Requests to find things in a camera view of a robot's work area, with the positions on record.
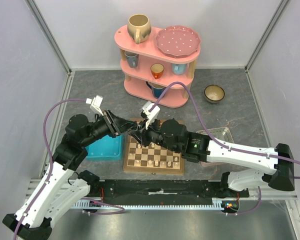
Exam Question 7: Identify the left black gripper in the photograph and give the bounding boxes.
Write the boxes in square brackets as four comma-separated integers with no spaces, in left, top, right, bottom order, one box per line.
[81,108,137,147]

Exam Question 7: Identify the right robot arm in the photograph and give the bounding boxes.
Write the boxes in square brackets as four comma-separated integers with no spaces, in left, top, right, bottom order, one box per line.
[132,119,295,197]

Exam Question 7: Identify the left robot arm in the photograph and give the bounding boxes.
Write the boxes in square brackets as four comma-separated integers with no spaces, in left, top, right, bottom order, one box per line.
[2,110,138,240]

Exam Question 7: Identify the wooden chess board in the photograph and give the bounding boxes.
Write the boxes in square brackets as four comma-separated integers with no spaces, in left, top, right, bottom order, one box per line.
[123,135,185,176]

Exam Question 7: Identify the blue plastic bin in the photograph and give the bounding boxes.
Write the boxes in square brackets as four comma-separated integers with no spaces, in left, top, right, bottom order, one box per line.
[86,135,124,162]

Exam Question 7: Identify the dark blue mug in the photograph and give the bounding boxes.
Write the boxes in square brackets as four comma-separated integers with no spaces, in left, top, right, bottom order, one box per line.
[146,81,166,99]

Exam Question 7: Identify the pink three-tier shelf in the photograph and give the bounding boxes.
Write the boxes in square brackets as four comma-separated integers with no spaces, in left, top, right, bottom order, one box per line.
[114,25,201,108]

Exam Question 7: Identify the orange cup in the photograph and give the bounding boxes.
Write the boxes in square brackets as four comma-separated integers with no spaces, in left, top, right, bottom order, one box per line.
[150,63,165,80]

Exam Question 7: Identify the grey-blue mug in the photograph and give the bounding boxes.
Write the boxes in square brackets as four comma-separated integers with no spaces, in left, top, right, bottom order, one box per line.
[124,51,139,68]

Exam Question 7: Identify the pink clear plastic tray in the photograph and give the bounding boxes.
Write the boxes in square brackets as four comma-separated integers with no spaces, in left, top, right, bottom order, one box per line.
[200,127,234,167]

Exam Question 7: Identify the light blue mug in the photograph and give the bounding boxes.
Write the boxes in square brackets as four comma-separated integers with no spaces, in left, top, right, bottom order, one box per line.
[171,63,188,75]

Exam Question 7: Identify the brown ceramic bowl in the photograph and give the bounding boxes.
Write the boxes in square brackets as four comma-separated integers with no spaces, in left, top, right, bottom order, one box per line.
[204,85,225,103]

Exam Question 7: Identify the pink polka dot plate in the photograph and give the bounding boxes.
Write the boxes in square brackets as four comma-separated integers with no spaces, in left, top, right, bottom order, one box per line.
[155,25,201,59]

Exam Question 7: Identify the beige ceramic mug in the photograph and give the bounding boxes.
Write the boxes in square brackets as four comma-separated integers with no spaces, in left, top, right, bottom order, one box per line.
[127,14,152,44]

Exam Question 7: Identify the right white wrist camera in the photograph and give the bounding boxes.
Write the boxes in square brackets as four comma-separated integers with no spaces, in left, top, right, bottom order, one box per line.
[140,101,160,130]

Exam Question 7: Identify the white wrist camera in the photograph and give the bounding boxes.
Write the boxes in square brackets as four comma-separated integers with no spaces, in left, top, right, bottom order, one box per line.
[85,95,104,116]
[140,101,160,130]

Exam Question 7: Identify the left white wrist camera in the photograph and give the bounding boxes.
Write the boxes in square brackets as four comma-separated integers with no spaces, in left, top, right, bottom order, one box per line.
[85,95,104,116]

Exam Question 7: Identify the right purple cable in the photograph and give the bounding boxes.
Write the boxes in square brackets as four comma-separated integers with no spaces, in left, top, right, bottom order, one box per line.
[152,81,300,216]

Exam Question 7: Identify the purple cable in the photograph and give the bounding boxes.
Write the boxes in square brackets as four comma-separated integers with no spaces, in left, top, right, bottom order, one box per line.
[13,98,93,240]
[152,81,300,216]

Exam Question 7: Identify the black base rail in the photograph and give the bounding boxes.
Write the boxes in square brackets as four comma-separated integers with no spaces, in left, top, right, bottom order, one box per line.
[87,179,250,206]

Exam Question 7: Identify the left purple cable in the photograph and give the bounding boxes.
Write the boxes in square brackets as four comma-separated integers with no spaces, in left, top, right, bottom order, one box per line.
[13,98,93,240]

